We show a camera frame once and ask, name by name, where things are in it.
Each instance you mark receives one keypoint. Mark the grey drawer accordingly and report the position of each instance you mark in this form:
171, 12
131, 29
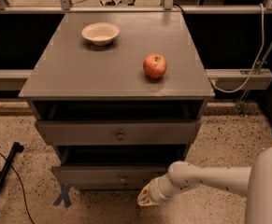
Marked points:
102, 133
115, 167

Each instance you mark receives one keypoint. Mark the grey top drawer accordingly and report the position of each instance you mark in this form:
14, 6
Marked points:
102, 133

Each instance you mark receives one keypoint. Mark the red apple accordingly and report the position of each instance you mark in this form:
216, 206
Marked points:
155, 65

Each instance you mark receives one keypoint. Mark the white paper bowl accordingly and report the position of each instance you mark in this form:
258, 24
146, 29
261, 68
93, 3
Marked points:
101, 33

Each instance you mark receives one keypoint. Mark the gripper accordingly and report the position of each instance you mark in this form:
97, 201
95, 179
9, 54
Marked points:
154, 190

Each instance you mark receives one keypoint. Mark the grey wooden drawer cabinet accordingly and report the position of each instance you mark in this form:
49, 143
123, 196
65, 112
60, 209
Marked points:
76, 80

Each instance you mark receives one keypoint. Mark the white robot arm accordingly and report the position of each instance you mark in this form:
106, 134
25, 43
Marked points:
254, 183

